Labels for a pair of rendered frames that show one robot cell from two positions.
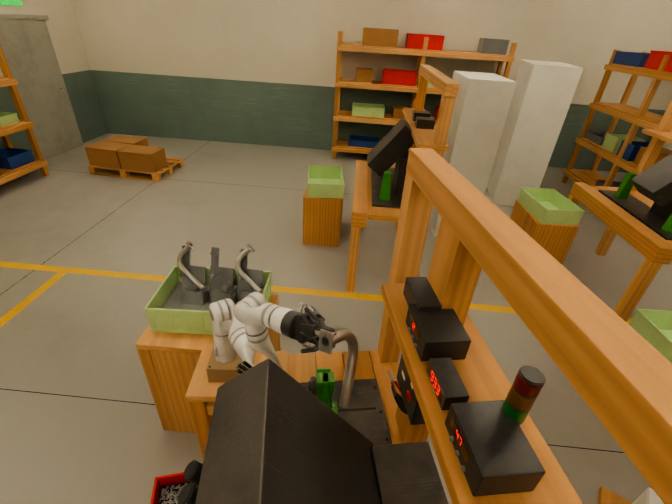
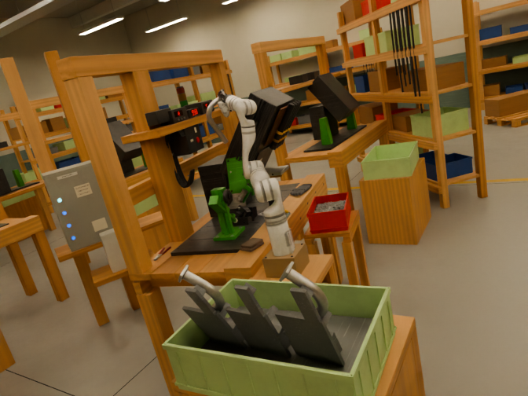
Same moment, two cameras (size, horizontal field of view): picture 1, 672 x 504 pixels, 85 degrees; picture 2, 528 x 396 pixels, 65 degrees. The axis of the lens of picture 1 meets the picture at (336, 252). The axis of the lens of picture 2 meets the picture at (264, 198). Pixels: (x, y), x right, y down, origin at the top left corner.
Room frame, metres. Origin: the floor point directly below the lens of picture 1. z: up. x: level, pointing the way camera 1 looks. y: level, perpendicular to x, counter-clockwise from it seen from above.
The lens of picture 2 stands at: (2.65, 1.37, 1.67)
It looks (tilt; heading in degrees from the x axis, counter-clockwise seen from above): 16 degrees down; 212
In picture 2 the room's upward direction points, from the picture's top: 13 degrees counter-clockwise
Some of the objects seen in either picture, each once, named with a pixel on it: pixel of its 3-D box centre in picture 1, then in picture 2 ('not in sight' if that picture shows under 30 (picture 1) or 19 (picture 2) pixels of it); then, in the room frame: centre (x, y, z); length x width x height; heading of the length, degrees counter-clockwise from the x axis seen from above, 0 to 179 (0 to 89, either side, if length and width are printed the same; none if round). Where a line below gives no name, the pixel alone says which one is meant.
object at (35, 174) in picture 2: not in sight; (84, 144); (-3.58, -6.99, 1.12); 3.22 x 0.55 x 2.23; 178
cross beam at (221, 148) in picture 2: not in sight; (181, 170); (0.64, -0.47, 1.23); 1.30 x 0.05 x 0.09; 8
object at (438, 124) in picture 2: not in sight; (397, 89); (-2.74, 0.19, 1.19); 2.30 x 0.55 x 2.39; 38
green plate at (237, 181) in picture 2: not in sight; (239, 174); (0.65, -0.03, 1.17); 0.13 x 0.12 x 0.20; 8
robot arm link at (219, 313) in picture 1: (221, 317); (270, 199); (1.20, 0.48, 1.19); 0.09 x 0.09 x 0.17; 36
